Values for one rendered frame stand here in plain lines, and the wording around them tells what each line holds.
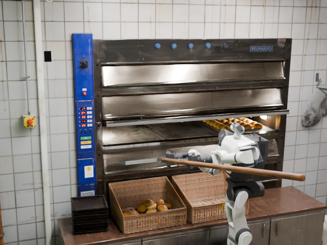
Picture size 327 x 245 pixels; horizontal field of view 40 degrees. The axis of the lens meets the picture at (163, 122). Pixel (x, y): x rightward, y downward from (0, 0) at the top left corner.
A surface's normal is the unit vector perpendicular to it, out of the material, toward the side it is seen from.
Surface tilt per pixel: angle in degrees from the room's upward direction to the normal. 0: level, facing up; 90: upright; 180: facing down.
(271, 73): 70
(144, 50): 91
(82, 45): 90
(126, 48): 90
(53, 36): 90
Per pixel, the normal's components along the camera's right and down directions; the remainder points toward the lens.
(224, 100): 0.33, -0.13
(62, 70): 0.34, 0.22
